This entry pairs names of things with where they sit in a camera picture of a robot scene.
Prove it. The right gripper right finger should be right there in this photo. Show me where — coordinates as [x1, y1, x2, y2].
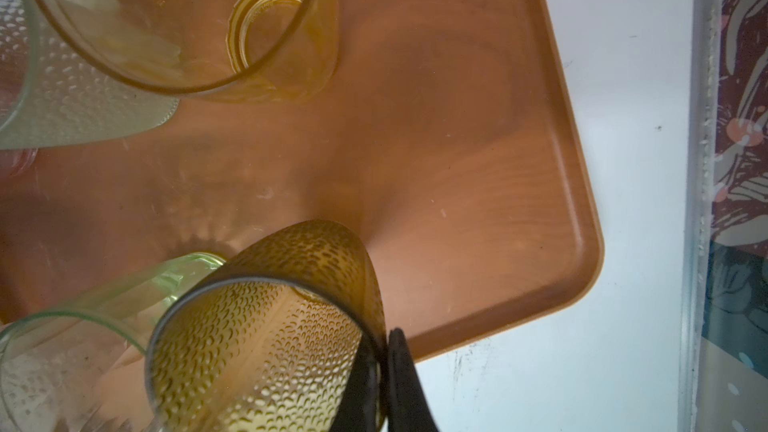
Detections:
[387, 328, 438, 432]

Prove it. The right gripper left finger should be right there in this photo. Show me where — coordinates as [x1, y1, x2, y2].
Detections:
[329, 337, 379, 432]

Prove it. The tall brown textured glass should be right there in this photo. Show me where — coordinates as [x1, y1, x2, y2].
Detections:
[145, 219, 387, 431]

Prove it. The bright green clear glass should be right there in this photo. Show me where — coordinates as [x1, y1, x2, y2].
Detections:
[1, 252, 225, 431]

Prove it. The yellow clear glass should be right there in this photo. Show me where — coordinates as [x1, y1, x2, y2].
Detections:
[36, 0, 339, 103]

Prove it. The pale green textured glass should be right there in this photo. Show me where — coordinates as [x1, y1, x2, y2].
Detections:
[1, 0, 178, 150]

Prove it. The pink ribbed clear glass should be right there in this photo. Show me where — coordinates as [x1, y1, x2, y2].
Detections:
[0, 148, 38, 181]

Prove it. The brown plastic tray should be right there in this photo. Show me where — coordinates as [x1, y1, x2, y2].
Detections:
[1, 0, 603, 358]

